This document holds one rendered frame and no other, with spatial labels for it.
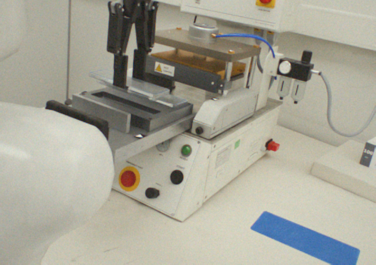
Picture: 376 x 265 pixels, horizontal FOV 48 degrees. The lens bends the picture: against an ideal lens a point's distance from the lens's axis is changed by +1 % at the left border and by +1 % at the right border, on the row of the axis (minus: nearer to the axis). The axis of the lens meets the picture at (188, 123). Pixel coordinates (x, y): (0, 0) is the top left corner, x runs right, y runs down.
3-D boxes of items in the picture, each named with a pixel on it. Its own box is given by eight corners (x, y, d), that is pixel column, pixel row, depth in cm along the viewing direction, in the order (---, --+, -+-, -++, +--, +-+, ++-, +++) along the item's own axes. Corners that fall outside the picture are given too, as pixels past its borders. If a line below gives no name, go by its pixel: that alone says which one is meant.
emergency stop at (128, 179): (121, 184, 103) (127, 168, 103) (134, 189, 101) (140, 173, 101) (117, 183, 102) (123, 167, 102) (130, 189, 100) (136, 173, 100)
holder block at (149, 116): (126, 91, 107) (127, 82, 106) (192, 114, 98) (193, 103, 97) (78, 104, 93) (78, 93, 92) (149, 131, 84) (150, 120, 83)
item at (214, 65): (183, 60, 126) (187, 28, 123) (249, 78, 116) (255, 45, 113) (148, 68, 112) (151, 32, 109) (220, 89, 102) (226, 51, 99)
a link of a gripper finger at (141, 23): (128, -1, 85) (132, -4, 86) (134, 49, 92) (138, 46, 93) (144, 2, 83) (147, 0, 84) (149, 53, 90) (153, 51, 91)
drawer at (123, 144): (126, 103, 110) (128, 74, 107) (197, 128, 100) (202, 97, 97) (32, 131, 86) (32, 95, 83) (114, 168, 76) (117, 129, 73)
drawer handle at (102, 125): (52, 117, 85) (52, 98, 83) (108, 140, 78) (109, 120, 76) (44, 119, 83) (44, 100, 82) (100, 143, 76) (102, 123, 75)
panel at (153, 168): (79, 172, 109) (104, 105, 109) (174, 218, 95) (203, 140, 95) (74, 171, 107) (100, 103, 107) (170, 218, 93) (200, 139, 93)
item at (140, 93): (87, 82, 93) (87, 71, 92) (104, 77, 97) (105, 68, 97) (154, 105, 85) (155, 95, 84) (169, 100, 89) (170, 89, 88)
